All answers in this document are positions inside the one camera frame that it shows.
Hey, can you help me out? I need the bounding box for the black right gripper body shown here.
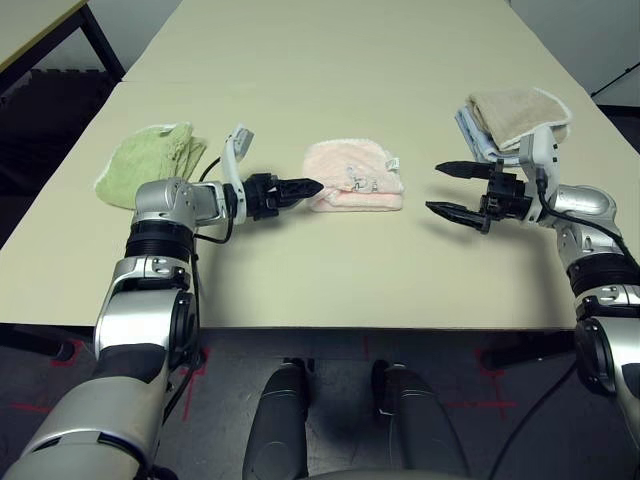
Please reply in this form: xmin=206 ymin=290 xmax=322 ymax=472
xmin=478 ymin=158 xmax=533 ymax=236

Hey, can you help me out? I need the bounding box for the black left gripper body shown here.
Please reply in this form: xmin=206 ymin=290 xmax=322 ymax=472
xmin=242 ymin=172 xmax=282 ymax=223

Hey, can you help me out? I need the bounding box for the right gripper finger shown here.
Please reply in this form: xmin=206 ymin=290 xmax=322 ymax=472
xmin=425 ymin=200 xmax=490 ymax=233
xmin=435 ymin=160 xmax=495 ymax=181

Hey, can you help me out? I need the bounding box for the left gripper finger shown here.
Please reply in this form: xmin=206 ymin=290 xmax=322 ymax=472
xmin=276 ymin=188 xmax=325 ymax=208
xmin=274 ymin=177 xmax=325 ymax=194

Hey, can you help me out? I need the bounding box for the pink fluffy towel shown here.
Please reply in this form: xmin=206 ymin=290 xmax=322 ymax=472
xmin=301 ymin=139 xmax=406 ymax=214

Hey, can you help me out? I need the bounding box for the light blue folded towel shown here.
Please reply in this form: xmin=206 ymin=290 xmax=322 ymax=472
xmin=453 ymin=106 xmax=522 ymax=166

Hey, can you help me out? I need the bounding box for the beige folded towel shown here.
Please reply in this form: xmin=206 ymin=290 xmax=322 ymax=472
xmin=466 ymin=87 xmax=574 ymax=152

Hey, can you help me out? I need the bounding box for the green folded towel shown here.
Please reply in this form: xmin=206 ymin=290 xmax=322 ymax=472
xmin=92 ymin=120 xmax=209 ymax=211

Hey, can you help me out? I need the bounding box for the black low table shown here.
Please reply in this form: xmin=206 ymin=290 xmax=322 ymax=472
xmin=596 ymin=101 xmax=640 ymax=151

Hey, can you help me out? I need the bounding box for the black tripod bar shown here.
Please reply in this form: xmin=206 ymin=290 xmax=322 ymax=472
xmin=589 ymin=60 xmax=640 ymax=99

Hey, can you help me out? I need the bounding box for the dark grey robot right leg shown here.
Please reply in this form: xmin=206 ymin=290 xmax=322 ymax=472
xmin=371 ymin=358 xmax=470 ymax=480

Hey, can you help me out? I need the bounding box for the dark grey robot leg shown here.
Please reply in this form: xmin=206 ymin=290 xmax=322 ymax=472
xmin=242 ymin=356 xmax=315 ymax=480
xmin=371 ymin=358 xmax=470 ymax=480

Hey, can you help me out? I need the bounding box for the dark grey robot left leg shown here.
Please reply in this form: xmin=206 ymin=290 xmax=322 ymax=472
xmin=242 ymin=356 xmax=315 ymax=480

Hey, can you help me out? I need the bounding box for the black table foot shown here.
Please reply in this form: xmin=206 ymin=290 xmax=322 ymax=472
xmin=0 ymin=323 xmax=74 ymax=363

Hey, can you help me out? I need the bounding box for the grey robot torso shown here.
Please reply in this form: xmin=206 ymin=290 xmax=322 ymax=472
xmin=307 ymin=468 xmax=406 ymax=480

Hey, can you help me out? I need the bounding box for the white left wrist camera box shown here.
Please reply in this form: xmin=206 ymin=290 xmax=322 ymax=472
xmin=219 ymin=123 xmax=257 ymax=224

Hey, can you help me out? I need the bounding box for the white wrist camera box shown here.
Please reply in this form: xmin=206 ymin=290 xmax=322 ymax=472
xmin=219 ymin=123 xmax=257 ymax=224
xmin=518 ymin=126 xmax=562 ymax=222

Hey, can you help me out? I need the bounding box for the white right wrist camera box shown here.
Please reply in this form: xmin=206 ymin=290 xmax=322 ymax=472
xmin=518 ymin=126 xmax=562 ymax=222

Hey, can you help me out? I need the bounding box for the wooden side table black frame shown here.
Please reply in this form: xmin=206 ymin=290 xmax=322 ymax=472
xmin=0 ymin=0 xmax=126 ymax=104

